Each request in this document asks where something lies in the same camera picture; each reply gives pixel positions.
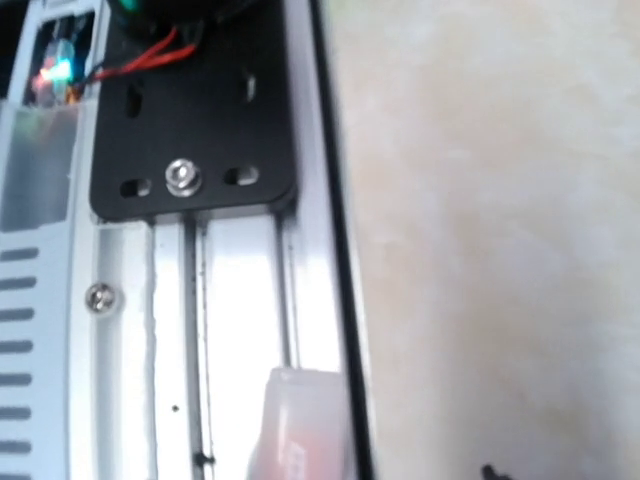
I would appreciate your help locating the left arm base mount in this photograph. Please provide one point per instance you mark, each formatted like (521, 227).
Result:
(213, 132)

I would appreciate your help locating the metal frame rail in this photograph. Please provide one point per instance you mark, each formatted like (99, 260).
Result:
(141, 349)

